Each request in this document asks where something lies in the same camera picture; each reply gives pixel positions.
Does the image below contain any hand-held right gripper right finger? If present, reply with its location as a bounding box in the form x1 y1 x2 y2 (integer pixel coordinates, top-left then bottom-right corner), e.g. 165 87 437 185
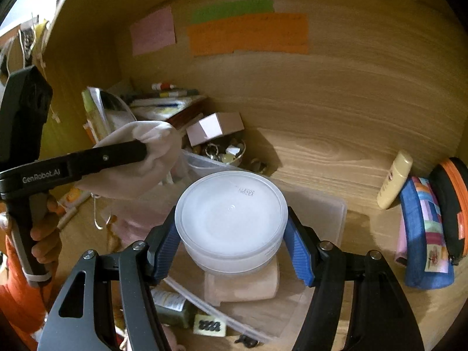
283 207 426 351

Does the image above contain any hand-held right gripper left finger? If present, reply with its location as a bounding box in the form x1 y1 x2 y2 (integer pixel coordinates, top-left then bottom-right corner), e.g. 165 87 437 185
37 207 183 351

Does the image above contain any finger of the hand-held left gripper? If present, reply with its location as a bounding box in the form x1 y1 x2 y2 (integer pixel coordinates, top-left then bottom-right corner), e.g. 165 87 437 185
69 141 147 183

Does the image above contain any white cloth pouch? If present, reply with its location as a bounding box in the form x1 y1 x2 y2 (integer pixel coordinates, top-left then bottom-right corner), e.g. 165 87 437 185
78 121 183 202

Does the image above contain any white round plastic container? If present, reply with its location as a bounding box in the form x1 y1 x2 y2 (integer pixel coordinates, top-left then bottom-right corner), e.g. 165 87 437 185
175 171 289 275

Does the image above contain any person's left forearm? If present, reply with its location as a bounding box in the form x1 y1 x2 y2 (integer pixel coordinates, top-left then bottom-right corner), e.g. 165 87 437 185
0 239 50 340

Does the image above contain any wooden desktop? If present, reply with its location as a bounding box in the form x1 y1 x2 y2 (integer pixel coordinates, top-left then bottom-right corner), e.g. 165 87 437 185
47 126 468 351

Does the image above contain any person's left hand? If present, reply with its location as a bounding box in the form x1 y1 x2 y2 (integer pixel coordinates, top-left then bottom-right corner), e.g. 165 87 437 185
30 193 63 275

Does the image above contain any yellow green bottle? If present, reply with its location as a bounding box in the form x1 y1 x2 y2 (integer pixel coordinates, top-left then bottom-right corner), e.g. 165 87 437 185
81 88 106 145

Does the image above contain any orange printed packet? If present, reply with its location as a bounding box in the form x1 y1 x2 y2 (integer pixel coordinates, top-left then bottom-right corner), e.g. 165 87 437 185
58 186 92 214

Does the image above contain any green glass bottle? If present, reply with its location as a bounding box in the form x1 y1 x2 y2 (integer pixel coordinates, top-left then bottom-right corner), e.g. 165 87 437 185
152 287 200 330

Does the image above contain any beige cloth pouch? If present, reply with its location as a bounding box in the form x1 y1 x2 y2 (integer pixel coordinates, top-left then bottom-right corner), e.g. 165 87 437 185
204 261 281 306

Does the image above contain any card with black clips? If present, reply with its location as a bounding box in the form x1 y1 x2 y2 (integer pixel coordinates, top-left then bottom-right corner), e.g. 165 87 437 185
192 314 228 338

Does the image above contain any yellow hanging cloth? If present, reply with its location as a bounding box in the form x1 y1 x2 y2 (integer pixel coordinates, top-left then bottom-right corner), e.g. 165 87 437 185
31 18 51 51

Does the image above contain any clear plastic box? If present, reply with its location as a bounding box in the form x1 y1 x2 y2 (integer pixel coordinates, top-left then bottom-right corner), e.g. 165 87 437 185
182 150 273 187

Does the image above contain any grey marker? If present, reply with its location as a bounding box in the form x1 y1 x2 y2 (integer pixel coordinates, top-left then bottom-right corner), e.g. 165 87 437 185
157 88 200 98

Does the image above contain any pink flat packet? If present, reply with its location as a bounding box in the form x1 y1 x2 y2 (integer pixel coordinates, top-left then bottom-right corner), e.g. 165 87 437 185
395 219 409 266

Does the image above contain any white small box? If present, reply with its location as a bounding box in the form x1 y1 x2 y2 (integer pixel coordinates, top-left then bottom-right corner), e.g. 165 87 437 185
186 111 245 147

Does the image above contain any bowl of trinkets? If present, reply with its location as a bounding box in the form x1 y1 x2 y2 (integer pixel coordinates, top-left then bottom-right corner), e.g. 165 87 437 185
192 137 247 167

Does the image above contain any cream lotion tube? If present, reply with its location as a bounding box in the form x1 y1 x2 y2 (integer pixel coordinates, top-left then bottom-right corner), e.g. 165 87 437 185
376 150 414 211

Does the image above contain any blue patchwork pencil case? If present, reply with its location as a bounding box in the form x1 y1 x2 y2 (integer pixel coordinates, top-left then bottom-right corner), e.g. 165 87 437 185
397 176 456 289

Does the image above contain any pink sticky note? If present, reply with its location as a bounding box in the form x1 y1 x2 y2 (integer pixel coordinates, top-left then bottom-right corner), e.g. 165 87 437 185
130 5 178 57

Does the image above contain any black orange zip case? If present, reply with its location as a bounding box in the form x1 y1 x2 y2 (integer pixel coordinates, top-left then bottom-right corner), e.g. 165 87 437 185
428 157 468 266

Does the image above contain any orange sticky note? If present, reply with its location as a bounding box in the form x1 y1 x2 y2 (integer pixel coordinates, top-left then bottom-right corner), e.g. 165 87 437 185
187 13 309 57

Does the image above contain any green sticky note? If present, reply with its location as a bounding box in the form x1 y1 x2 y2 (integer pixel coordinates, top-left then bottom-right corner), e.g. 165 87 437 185
191 0 276 24

